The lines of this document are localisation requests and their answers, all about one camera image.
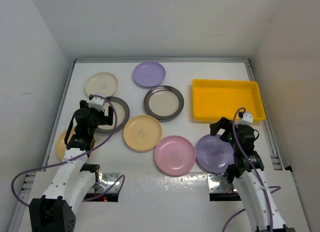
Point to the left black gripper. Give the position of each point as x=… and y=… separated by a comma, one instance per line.
x=104, y=120

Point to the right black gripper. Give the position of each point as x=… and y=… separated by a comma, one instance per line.
x=215, y=127

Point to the dark-rimmed plate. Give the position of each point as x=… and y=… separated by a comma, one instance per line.
x=123, y=113
x=164, y=102

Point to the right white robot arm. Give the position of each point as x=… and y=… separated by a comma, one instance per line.
x=247, y=176

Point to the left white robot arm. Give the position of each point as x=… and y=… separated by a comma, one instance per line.
x=56, y=209

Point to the yellow plastic bin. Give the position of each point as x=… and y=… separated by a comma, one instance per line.
x=214, y=99

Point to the purple plate front right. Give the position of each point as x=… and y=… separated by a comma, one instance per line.
x=213, y=154

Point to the purple plate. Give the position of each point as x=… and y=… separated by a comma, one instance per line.
x=213, y=154
x=149, y=74

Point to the yellow plate centre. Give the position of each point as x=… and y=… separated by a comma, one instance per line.
x=142, y=133

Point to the yellow plate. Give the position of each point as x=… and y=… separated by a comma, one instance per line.
x=60, y=146
x=142, y=133

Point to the cream plate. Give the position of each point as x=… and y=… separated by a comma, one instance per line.
x=103, y=83

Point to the pink plate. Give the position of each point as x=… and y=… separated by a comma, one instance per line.
x=175, y=155

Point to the yellow plate left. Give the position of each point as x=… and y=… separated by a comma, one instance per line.
x=60, y=146

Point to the purple plate at back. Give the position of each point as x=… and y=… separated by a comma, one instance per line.
x=149, y=74

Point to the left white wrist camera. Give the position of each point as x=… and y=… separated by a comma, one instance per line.
x=97, y=103

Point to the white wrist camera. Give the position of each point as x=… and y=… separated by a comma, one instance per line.
x=247, y=118
x=97, y=103

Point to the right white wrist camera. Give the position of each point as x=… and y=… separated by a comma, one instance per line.
x=247, y=118

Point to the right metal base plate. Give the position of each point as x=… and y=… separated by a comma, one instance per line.
x=218, y=184

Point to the metal base plate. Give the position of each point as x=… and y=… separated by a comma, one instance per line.
x=105, y=181
x=218, y=184

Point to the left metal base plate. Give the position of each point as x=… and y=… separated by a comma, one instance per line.
x=105, y=181

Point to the aluminium table frame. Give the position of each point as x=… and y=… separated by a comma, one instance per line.
x=149, y=200

